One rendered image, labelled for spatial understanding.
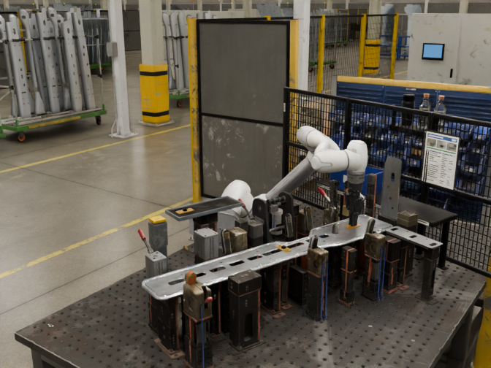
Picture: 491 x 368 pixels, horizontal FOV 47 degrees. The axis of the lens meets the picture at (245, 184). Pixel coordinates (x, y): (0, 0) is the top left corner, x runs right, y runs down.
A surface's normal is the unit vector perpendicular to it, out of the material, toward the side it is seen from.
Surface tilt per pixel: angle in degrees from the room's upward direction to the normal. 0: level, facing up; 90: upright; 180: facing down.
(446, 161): 90
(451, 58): 90
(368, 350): 0
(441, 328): 0
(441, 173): 90
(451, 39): 90
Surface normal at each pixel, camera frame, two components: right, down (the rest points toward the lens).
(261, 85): -0.58, 0.26
